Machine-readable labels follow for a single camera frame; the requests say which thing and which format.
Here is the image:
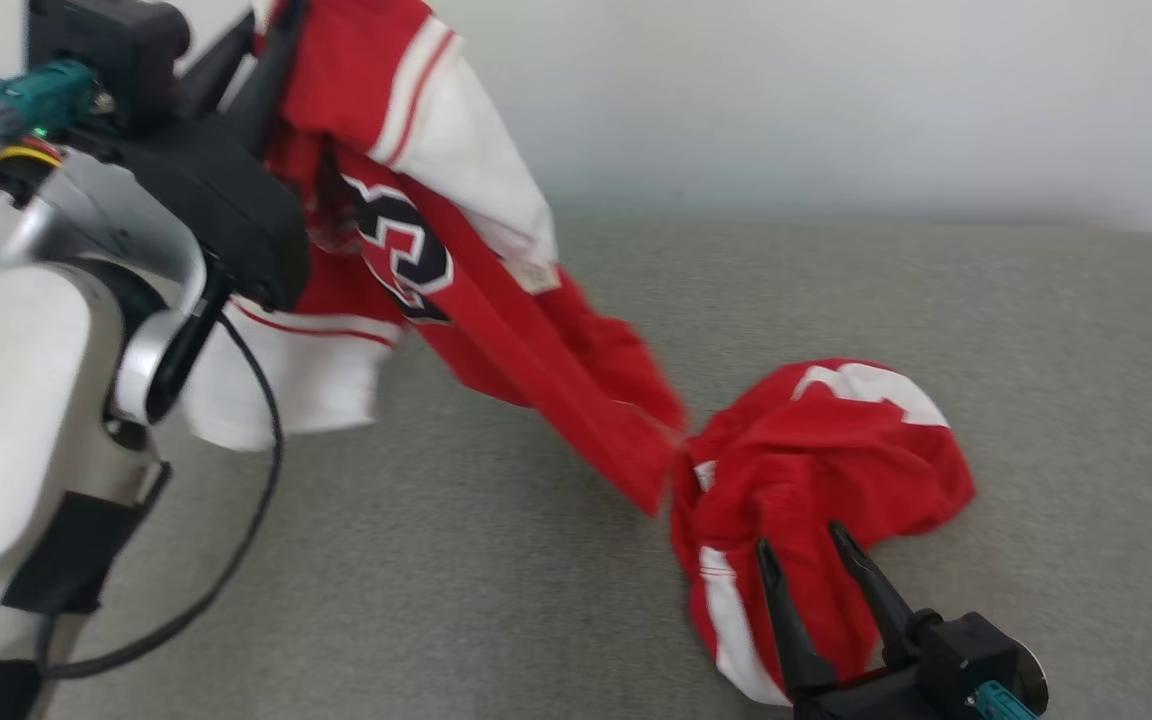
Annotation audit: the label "teal right camera cable connector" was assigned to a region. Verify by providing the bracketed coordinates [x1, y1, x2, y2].
[976, 680, 1037, 720]

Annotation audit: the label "teal camera cable connector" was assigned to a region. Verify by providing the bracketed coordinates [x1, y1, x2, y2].
[0, 60, 102, 151]
[976, 680, 1037, 720]

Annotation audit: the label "teal left camera cable connector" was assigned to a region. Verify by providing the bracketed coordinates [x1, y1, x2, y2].
[0, 60, 102, 151]

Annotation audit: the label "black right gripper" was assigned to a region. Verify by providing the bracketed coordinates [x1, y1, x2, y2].
[756, 520, 939, 720]

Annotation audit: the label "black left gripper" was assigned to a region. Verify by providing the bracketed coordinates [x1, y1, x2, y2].
[124, 0, 312, 313]

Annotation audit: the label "crumpled red white garment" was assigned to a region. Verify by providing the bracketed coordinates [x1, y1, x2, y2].
[669, 358, 977, 707]

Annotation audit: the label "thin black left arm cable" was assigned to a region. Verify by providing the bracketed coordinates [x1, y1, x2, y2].
[36, 300, 285, 681]

